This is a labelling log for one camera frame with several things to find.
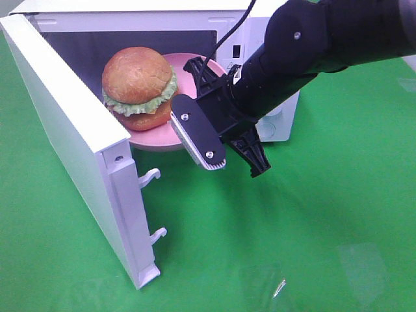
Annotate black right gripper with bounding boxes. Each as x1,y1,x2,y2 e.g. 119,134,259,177
183,56,271,177

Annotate pink plate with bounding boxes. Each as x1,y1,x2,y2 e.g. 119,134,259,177
128,53,228,153

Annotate burger with lettuce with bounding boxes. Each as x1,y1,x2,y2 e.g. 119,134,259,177
101,47,179,131

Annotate white microwave door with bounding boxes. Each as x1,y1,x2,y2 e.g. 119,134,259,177
1,14,166,289

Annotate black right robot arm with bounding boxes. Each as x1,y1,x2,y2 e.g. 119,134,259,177
172,1,415,177

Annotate white microwave oven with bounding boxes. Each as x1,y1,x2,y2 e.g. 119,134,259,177
1,1,281,95

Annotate clear tape patch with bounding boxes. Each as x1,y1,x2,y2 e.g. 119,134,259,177
239,261,287,300
336,242,389,306

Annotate black cable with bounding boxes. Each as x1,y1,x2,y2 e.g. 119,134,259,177
200,0,257,77

